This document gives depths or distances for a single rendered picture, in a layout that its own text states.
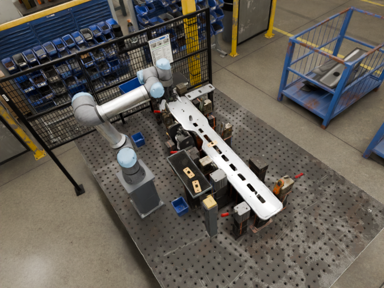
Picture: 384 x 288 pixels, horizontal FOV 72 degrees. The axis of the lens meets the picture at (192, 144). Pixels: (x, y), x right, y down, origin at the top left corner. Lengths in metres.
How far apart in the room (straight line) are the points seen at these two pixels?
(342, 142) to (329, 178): 1.36
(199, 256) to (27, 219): 2.17
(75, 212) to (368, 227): 2.75
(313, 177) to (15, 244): 2.99
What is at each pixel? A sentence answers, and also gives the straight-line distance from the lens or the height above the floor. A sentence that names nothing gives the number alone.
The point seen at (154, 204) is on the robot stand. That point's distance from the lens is 2.11.
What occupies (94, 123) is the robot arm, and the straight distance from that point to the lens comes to 1.44.
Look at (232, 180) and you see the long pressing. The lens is 1.88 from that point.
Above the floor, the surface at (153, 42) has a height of 1.42.
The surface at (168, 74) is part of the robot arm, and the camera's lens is 1.55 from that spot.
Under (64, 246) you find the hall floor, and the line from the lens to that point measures 3.15.
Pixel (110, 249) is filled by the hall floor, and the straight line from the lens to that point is 2.93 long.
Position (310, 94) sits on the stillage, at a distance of 4.00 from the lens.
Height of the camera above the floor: 2.58
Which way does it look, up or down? 49 degrees down
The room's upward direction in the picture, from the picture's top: 8 degrees counter-clockwise
